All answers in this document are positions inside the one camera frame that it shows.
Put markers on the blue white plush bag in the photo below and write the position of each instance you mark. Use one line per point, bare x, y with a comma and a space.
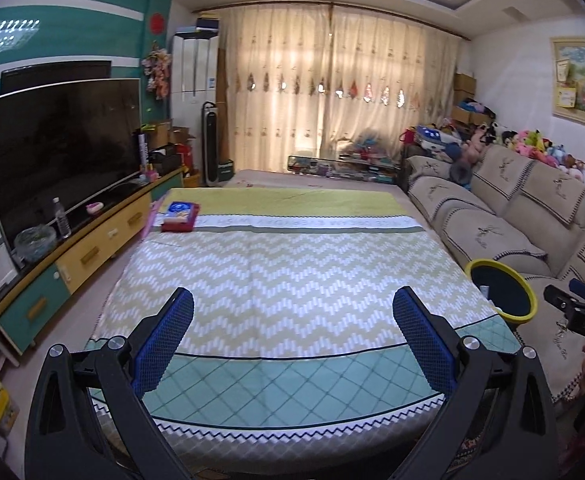
432, 136

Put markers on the pile of plush toys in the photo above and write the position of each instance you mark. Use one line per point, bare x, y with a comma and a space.
532, 142

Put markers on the blue storage box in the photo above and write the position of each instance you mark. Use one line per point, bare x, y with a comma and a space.
207, 25

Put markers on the black tower fan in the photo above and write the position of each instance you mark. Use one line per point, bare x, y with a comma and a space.
210, 145

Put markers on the hanging flower decoration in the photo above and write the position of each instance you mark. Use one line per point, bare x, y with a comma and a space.
157, 72

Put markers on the open cardboard boxes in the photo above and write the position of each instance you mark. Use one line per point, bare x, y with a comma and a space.
172, 135

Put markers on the small pink dish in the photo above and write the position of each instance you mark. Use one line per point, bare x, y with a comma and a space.
95, 207

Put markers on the glass bowl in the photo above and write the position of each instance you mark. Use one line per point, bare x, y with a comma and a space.
35, 242

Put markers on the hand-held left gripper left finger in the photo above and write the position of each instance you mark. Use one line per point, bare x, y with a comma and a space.
165, 345

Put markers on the stack of cardboard boxes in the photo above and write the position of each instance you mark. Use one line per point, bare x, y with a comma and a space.
465, 82

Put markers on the mirrored wall sticker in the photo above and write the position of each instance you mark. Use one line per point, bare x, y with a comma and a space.
15, 35

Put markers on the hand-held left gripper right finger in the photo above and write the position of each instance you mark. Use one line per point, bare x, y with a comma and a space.
422, 345

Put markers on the patterned tablecloth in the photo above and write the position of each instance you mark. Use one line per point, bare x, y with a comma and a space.
292, 270

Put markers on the white standing air conditioner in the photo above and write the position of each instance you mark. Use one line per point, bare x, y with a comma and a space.
195, 70

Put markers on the clear water bottle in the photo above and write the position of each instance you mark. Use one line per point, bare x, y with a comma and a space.
62, 222

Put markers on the floral beige mat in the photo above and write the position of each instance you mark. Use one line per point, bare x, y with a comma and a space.
272, 178

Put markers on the pink cup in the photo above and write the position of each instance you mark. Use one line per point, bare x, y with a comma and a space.
151, 174

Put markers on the low glass table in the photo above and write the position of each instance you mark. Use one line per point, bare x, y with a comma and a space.
347, 167

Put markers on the beige sofa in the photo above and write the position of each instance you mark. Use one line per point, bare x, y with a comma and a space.
497, 220

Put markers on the yellow green television cabinet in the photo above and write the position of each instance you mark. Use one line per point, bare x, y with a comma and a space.
102, 232

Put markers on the yellow-rimmed black bin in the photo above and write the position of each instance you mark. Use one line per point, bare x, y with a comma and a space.
505, 290

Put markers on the dark green box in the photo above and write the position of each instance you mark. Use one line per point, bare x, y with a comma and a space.
225, 170

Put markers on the black white roll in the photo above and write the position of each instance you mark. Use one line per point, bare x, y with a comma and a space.
143, 149

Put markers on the cream curtains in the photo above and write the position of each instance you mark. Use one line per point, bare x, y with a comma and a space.
332, 85

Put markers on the pink paper sheet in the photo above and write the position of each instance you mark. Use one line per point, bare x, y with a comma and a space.
153, 215

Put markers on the large black television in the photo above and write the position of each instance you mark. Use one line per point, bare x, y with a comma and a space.
57, 150

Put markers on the red blue box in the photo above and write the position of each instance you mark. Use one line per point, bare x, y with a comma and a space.
180, 215

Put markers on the red round wall ornament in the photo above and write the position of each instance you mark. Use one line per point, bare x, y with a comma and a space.
157, 23

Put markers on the small black television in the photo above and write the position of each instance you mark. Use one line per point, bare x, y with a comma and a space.
57, 72

